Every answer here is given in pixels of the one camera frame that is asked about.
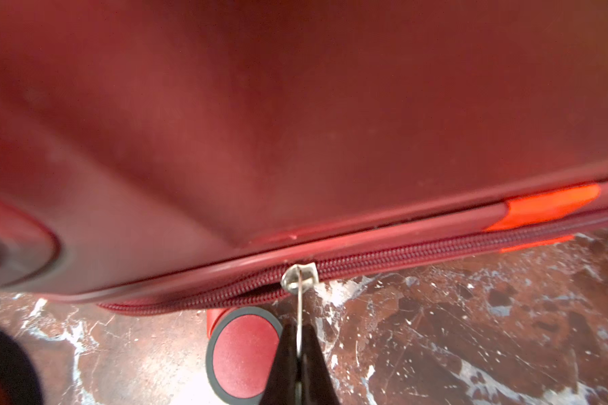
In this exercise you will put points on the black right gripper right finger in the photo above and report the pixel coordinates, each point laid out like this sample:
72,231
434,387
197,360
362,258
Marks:
317,386

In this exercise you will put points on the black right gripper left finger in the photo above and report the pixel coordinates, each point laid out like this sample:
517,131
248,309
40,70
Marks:
282,381

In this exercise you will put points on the silver zipper pull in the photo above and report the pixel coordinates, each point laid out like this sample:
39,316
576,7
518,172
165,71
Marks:
299,283

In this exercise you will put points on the red ribbed hardshell suitcase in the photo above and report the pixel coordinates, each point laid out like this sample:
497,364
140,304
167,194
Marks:
160,156

